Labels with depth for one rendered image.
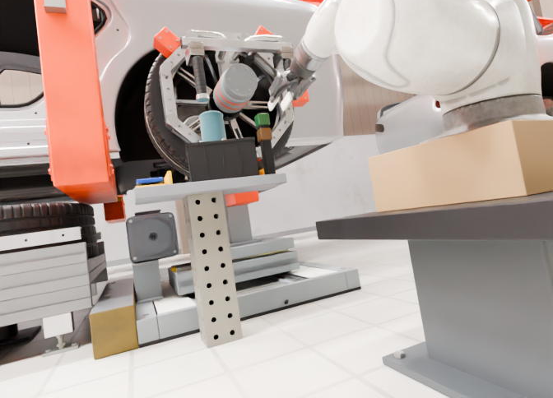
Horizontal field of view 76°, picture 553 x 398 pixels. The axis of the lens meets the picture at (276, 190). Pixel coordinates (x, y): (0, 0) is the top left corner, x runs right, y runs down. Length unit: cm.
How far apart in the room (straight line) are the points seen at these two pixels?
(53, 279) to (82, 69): 69
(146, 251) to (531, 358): 117
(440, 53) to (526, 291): 34
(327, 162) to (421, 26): 584
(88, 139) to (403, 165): 100
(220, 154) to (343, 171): 549
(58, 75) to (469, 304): 129
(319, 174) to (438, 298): 554
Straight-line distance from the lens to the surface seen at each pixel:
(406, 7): 50
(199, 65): 128
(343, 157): 650
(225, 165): 102
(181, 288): 139
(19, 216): 152
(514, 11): 72
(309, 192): 604
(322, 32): 97
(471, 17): 58
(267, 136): 114
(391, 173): 70
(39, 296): 138
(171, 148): 148
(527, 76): 71
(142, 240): 141
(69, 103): 135
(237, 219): 156
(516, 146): 54
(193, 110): 203
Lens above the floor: 32
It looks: 4 degrees up
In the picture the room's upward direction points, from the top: 9 degrees counter-clockwise
